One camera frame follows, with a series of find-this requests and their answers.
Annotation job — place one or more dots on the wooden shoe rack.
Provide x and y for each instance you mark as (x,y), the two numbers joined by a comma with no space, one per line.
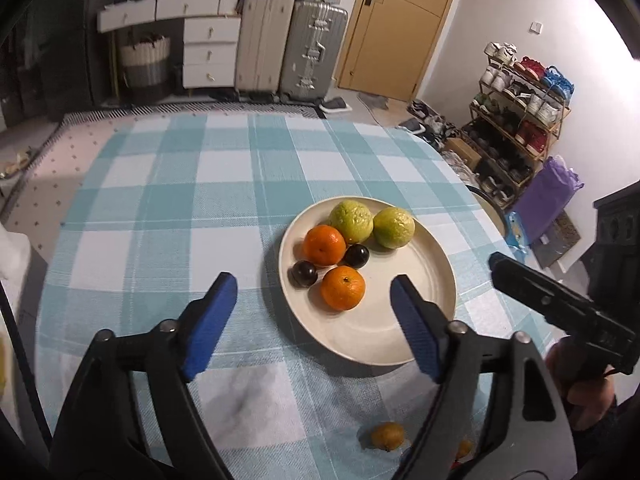
(560,125)

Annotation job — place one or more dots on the blue plastic bag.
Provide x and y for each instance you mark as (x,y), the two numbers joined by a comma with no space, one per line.
(517,235)

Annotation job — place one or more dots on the tan slippers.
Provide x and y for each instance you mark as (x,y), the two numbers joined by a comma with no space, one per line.
(17,165)

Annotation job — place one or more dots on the teal checked tablecloth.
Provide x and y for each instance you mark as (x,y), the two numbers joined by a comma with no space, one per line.
(200,210)

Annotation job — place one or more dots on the silver suitcase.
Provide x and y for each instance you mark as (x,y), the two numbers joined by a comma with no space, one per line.
(312,50)

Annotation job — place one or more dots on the beige suitcase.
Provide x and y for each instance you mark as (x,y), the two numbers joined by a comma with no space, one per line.
(262,40)

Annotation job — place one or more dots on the grey floor mat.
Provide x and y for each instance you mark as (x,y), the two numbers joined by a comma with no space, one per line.
(374,101)

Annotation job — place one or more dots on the golden kiwi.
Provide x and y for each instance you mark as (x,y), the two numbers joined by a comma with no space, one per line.
(387,436)

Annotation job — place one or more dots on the purple bag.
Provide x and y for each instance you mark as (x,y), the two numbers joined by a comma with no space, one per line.
(545,200)

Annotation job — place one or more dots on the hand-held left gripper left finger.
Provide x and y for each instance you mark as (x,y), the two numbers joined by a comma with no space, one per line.
(210,325)

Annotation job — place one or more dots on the pile of sneakers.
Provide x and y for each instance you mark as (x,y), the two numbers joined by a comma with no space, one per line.
(435,125)

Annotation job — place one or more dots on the brown cardboard box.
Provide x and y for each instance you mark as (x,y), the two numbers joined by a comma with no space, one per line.
(462,152)

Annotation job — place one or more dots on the dark patterned mat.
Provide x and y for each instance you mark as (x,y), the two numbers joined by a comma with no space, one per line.
(555,242)

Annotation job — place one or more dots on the white and grey woven basket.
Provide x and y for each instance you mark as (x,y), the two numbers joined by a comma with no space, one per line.
(145,65)

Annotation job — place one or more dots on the person's right hand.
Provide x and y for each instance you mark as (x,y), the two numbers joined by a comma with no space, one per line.
(585,395)

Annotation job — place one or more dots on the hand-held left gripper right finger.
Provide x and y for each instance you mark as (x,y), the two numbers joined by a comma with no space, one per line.
(415,330)

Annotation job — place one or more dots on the person's right forearm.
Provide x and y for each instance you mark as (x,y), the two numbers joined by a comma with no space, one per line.
(617,445)

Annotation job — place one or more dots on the dark slippers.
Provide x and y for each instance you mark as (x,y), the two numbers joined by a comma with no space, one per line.
(335,106)

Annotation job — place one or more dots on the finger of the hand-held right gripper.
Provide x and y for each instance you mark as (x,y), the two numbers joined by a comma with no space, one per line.
(530,287)

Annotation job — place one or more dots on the white wall switch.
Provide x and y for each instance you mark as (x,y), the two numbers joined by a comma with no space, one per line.
(536,27)

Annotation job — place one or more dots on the yellow wooden door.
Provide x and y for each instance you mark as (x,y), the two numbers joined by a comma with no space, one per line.
(400,35)

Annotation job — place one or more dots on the yellow-green guava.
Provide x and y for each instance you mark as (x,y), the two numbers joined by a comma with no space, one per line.
(351,222)
(394,227)

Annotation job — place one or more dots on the orange mandarin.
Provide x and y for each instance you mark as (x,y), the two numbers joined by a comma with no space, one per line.
(325,245)
(342,287)

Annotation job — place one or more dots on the white drawer dresser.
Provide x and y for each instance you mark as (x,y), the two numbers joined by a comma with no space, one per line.
(210,50)

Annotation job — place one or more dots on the cream round plate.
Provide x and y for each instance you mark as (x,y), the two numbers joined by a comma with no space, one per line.
(380,325)

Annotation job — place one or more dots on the assorted shoes row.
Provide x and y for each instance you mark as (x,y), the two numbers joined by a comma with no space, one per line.
(525,100)

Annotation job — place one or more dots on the dark purple plum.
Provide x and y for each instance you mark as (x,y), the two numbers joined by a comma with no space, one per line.
(357,256)
(304,274)

